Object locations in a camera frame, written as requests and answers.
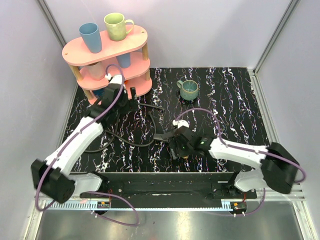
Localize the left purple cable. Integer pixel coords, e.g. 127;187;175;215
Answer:
34;63;140;227

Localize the black marble pattern mat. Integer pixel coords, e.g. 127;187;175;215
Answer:
49;67;276;174

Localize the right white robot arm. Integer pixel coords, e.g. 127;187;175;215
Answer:
153;125;300;199

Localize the dark blue mug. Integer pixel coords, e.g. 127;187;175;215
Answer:
92;88;105;98

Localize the blue cup middle shelf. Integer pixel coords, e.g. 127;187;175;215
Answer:
116;52;131;68

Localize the aluminium frame rail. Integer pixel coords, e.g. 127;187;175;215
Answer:
33;184;307;202

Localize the purple cable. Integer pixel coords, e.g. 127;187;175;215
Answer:
34;63;140;227
174;107;307;217

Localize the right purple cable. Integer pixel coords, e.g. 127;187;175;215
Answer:
174;107;307;217

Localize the light blue plastic cup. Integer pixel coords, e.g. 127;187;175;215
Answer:
79;22;102;54

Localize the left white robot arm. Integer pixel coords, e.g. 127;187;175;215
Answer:
31;81;138;204

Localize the light green ceramic mug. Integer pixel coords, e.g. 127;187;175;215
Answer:
104;12;135;42

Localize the pale pink faceted cup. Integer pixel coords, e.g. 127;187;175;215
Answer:
86;61;105;81

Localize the black corrugated flexible hose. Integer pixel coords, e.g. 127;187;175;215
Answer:
83;102;165;153

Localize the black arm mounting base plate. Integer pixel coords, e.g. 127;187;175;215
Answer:
79;171;258;210

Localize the pink three-tier wooden shelf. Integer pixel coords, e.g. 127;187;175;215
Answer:
62;25;152;104

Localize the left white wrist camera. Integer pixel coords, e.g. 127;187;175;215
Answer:
106;74;124;89

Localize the teal glazed ceramic mug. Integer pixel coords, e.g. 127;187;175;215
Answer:
176;80;199;101

